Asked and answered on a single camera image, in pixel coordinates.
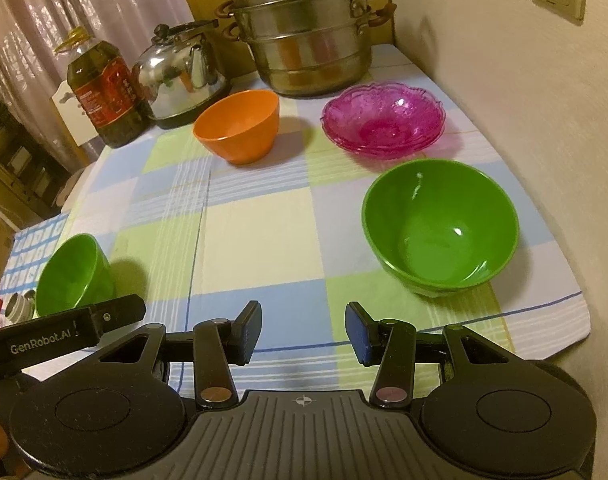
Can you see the cooking oil bottle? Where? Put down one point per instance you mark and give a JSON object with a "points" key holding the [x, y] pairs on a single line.
{"points": [[109, 95]]}

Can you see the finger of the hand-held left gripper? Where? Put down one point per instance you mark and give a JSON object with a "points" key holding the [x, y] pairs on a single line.
{"points": [[121, 315]]}

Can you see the dark shelf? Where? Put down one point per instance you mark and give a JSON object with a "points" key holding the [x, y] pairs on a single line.
{"points": [[14, 155]]}

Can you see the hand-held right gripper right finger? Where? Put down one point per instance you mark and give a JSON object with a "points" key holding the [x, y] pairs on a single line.
{"points": [[358, 332]]}

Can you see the stainless steel steamer pot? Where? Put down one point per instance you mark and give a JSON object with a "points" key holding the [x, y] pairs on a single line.
{"points": [[309, 45]]}

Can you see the blue grid cloth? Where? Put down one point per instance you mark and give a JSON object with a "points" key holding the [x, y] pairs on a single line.
{"points": [[29, 245]]}

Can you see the stainless steel kettle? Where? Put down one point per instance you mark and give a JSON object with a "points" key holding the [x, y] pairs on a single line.
{"points": [[179, 85]]}

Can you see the orange plastic bowl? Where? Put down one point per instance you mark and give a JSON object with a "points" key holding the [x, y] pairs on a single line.
{"points": [[234, 125]]}

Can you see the checked tablecloth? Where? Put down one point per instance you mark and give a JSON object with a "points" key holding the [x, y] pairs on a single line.
{"points": [[254, 240]]}

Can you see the white round jar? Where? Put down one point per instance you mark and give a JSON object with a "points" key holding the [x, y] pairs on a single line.
{"points": [[19, 306]]}

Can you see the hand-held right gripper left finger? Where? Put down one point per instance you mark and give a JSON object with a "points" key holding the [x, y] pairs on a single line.
{"points": [[251, 332]]}

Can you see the green plastic bowl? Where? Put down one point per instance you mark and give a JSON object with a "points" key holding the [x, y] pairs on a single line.
{"points": [[69, 275], [439, 230]]}

